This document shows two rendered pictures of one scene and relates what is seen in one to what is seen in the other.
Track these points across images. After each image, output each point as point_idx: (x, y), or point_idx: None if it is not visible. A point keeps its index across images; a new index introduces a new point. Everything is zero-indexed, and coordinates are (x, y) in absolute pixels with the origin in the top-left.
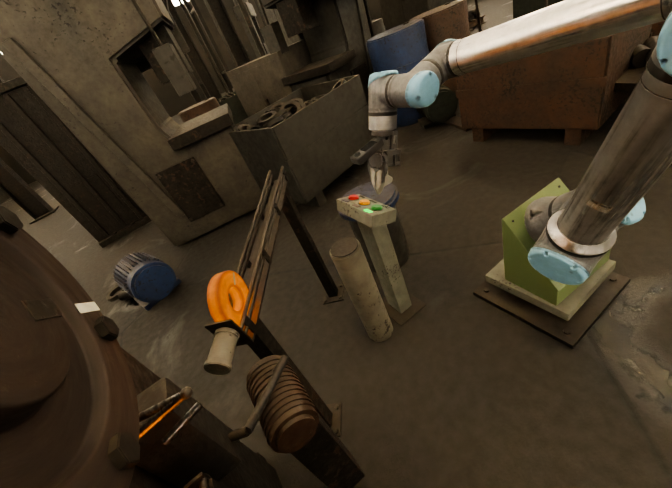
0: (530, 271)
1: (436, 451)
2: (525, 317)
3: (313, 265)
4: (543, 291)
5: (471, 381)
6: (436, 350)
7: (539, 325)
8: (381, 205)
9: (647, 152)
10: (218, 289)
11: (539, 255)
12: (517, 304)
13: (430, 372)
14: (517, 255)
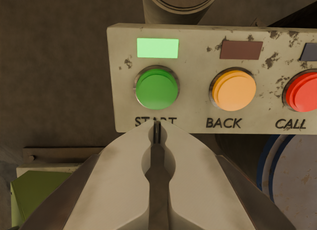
0: (36, 188)
1: None
2: (64, 150)
3: (305, 7)
4: (34, 176)
5: (58, 66)
6: (102, 69)
7: (51, 150)
8: (170, 118)
9: None
10: None
11: None
12: (78, 159)
13: (89, 47)
14: (43, 199)
